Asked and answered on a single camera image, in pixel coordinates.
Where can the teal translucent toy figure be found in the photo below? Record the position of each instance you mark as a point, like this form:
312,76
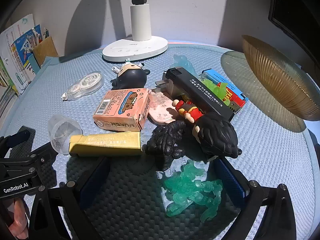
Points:
180,195
193,171
211,200

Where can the person's left hand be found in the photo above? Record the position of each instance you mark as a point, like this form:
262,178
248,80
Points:
19,220

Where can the black-haired red-clothed figurine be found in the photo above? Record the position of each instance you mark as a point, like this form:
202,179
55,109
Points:
217,132

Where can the green translucent toy figure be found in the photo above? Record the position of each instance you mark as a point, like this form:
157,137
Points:
212,87

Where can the white paper booklet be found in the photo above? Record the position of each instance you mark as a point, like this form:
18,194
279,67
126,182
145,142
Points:
15,30

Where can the long black lighter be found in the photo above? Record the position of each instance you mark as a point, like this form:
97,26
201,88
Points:
197,90

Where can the bunch of pens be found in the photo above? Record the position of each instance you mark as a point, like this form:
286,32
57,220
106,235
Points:
42,33

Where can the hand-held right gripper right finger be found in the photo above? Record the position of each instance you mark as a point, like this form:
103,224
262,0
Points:
232,180

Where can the charger plug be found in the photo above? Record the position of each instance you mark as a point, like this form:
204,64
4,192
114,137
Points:
167,86

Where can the pink cardboard box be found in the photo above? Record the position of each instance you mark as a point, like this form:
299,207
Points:
117,107

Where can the amber ribbed glass bowl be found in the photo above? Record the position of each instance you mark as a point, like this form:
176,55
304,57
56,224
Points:
275,80

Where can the clear plastic cup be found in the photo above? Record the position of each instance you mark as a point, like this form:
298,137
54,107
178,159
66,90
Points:
63,132

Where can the clear correction tape dispenser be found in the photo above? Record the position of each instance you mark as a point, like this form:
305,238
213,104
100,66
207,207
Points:
85,85

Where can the green textbook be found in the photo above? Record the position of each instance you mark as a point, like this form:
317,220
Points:
7,75

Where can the white desk lamp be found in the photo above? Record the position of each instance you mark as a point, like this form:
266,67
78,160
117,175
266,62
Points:
140,25

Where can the black monitor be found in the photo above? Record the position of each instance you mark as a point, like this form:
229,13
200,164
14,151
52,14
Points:
295,10

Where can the black round-headed figurine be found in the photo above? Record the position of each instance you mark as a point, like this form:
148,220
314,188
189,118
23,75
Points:
131,77

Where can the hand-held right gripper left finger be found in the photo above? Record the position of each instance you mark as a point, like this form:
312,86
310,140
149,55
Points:
96,180

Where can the pale blue translucent toy figure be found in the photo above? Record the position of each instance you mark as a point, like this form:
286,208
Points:
183,62

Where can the light blue textured mat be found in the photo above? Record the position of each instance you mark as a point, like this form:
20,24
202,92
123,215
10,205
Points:
250,142

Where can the blue illustrated workbook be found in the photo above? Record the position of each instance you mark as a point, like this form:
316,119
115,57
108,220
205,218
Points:
23,50

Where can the stack of flat books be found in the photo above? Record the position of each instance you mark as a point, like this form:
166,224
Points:
6,105

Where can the black monster figurine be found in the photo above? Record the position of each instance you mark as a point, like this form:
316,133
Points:
167,142

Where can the brown pen holder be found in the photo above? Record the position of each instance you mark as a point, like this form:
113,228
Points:
46,51

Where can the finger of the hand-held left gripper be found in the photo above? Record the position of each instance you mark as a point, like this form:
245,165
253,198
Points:
42,158
6,146

